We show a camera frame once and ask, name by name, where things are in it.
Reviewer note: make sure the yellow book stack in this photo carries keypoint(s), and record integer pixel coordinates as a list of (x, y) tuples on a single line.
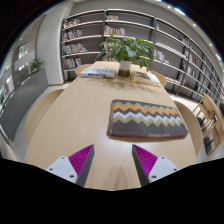
[(145, 78)]

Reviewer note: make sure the round-backed light wooden chair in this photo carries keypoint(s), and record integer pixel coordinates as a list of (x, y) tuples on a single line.
[(160, 78), (81, 69), (190, 126), (40, 113)]

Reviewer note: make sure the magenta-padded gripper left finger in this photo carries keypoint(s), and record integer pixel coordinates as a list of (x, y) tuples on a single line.
[(63, 166)]

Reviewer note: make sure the small green background plant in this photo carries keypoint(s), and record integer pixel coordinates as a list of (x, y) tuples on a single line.
[(36, 65)]

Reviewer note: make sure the zigzag striped grey towel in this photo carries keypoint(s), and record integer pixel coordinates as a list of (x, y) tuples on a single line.
[(146, 120)]

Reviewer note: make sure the grey partition counter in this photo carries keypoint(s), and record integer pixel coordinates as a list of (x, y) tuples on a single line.
[(23, 96)]

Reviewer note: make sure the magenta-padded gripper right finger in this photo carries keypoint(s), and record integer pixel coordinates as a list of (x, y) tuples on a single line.
[(161, 166)]

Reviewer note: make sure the ceiling lights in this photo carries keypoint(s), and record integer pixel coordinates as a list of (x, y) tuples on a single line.
[(180, 11)]

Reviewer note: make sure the light wooden side table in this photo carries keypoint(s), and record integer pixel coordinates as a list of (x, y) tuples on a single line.
[(215, 110)]

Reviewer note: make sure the grey bookshelf unit with books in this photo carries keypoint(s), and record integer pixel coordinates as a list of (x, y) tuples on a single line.
[(86, 40)]

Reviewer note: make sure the light wooden slatted chair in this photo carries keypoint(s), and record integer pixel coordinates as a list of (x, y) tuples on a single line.
[(205, 128)]

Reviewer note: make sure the green potted plant, glass pot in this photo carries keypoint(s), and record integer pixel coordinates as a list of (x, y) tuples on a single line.
[(126, 50)]

